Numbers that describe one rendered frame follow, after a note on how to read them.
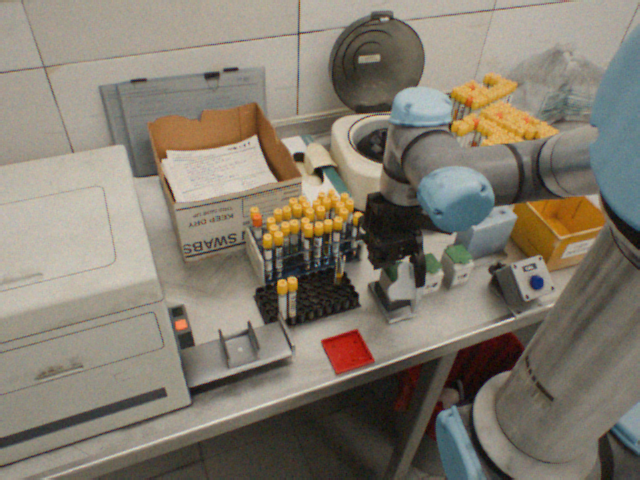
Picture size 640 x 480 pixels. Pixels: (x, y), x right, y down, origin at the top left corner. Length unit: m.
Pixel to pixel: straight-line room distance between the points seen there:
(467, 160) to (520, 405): 0.28
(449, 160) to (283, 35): 0.68
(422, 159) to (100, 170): 0.43
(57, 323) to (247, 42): 0.76
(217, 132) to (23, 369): 0.69
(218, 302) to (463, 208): 0.51
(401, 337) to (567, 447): 0.47
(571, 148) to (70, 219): 0.57
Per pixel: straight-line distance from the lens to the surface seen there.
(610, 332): 0.37
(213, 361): 0.83
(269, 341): 0.84
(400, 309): 0.93
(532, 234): 1.09
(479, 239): 1.02
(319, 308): 0.90
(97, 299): 0.61
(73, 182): 0.75
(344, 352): 0.88
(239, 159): 1.15
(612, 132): 0.30
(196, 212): 0.94
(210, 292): 0.96
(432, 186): 0.60
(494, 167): 0.63
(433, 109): 0.66
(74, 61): 1.15
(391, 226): 0.78
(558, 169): 0.61
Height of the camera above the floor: 1.61
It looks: 45 degrees down
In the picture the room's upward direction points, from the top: 4 degrees clockwise
